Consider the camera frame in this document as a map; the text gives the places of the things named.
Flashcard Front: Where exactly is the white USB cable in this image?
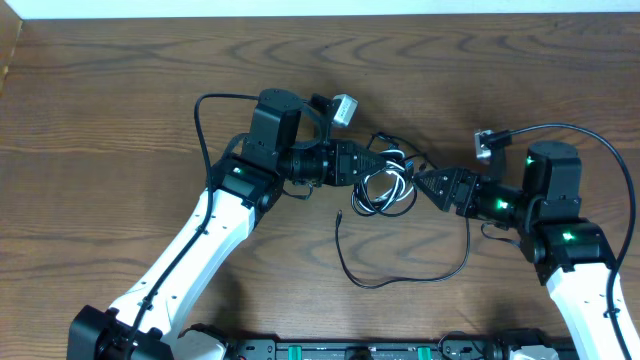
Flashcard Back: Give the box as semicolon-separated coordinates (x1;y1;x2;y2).
351;148;416;213

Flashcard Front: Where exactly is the black USB cable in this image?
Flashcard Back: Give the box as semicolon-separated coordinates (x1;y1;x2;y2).
333;131;472;290

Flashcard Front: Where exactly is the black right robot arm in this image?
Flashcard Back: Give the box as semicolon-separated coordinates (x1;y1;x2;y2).
413;141;639;359

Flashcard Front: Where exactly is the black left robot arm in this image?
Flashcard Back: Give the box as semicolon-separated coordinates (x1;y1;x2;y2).
67;88;385;359

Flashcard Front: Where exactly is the black right camera cable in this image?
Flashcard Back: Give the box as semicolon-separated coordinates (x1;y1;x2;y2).
491;122;637;360

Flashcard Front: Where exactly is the black camera cable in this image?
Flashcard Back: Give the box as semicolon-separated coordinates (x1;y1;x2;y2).
491;122;637;360
112;92;261;360

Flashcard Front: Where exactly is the black left camera cable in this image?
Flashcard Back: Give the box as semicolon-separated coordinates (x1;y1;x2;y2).
112;92;261;360

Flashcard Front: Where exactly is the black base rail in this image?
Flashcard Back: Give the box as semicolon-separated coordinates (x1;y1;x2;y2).
224;336;578;360

